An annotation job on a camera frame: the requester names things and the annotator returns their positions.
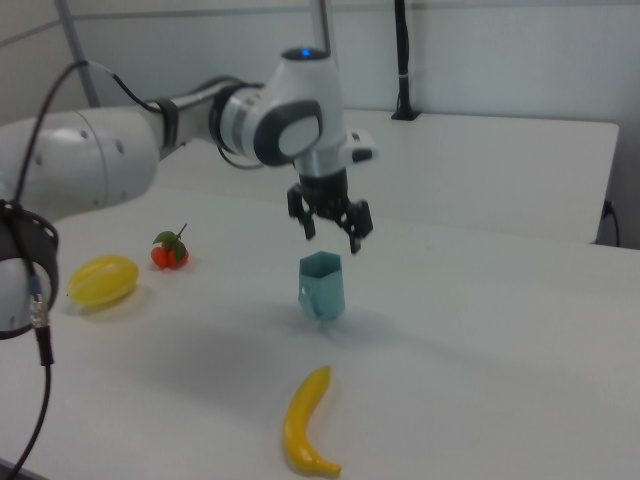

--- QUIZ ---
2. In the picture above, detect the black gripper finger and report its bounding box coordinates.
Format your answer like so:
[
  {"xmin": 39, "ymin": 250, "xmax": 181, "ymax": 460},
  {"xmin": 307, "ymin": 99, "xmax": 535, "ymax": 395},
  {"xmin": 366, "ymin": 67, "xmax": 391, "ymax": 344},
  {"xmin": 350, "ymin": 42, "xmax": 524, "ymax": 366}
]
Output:
[
  {"xmin": 340, "ymin": 199, "xmax": 375, "ymax": 256},
  {"xmin": 286, "ymin": 183, "xmax": 317, "ymax": 241}
]

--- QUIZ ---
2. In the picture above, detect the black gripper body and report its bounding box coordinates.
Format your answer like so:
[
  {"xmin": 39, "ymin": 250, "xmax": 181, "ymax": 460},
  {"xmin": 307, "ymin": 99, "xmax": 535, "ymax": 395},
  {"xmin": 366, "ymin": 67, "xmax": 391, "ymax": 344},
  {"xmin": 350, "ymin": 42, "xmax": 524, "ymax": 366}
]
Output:
[{"xmin": 297, "ymin": 168, "xmax": 352, "ymax": 222}]

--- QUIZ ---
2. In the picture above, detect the light blue hexagonal mug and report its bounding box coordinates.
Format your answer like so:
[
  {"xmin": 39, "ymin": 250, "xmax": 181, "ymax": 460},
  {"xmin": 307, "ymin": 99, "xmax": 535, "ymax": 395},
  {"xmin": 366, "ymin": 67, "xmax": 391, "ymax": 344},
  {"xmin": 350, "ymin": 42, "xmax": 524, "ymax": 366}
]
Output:
[{"xmin": 298, "ymin": 251, "xmax": 347, "ymax": 323}]

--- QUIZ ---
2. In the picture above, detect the white background table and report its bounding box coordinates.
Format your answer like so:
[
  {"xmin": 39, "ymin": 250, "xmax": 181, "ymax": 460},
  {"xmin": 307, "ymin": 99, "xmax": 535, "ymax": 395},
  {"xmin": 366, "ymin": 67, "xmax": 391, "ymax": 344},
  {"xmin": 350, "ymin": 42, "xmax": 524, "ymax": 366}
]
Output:
[{"xmin": 149, "ymin": 107, "xmax": 621, "ymax": 246}]

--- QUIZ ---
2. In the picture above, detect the small orange fruit cluster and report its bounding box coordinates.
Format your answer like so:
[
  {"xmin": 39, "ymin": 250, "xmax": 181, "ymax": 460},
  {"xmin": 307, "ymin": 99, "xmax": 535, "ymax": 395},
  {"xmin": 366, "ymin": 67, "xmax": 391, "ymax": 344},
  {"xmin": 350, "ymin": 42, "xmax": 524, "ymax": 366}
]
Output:
[{"xmin": 151, "ymin": 223, "xmax": 190, "ymax": 270}]

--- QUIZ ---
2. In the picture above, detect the yellow plastic banana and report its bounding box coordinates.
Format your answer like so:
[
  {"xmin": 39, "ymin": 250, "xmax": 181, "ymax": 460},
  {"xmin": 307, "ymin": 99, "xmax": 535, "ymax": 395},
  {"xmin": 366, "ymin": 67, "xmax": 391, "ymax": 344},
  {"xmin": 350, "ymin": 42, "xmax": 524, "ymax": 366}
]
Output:
[{"xmin": 283, "ymin": 365, "xmax": 343, "ymax": 477}]

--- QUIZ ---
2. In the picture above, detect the yellow plastic starfruit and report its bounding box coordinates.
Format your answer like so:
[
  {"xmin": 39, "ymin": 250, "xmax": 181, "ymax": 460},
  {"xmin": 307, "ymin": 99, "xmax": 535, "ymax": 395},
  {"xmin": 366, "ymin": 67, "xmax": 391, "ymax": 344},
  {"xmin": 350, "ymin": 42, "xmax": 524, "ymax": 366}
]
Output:
[{"xmin": 66, "ymin": 254, "xmax": 140, "ymax": 311}]

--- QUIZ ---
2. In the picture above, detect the black camera stand pole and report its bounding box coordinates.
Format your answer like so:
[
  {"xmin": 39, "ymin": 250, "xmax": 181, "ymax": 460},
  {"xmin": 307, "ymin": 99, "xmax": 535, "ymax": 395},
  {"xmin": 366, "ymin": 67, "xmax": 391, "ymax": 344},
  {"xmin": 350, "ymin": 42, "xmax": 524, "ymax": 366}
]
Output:
[{"xmin": 390, "ymin": 0, "xmax": 422, "ymax": 122}]

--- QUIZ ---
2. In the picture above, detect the grey metal wall post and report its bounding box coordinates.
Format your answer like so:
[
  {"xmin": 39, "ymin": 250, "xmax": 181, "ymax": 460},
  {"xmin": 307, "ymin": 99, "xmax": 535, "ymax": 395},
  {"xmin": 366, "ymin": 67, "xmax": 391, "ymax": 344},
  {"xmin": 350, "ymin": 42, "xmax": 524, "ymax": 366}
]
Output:
[{"xmin": 318, "ymin": 0, "xmax": 335, "ymax": 54}]

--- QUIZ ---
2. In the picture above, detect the black power cable plug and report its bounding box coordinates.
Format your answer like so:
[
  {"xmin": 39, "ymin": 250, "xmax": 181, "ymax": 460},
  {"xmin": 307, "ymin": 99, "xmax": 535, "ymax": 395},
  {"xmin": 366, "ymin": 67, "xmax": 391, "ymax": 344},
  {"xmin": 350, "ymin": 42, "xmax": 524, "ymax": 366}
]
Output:
[{"xmin": 602, "ymin": 198, "xmax": 621, "ymax": 247}]

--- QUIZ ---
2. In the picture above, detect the aluminium frame post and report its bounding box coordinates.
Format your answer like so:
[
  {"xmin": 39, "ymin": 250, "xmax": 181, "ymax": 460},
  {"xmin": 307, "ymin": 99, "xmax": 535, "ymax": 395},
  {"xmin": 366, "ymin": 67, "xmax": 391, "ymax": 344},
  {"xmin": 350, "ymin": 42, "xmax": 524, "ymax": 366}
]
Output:
[{"xmin": 54, "ymin": 0, "xmax": 101, "ymax": 109}]

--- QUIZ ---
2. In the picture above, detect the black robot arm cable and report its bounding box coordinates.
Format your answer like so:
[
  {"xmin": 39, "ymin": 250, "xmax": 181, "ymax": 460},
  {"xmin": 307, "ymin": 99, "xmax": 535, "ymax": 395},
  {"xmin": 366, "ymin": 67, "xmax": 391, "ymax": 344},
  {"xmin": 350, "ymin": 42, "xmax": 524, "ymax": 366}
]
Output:
[{"xmin": 0, "ymin": 59, "xmax": 166, "ymax": 476}]

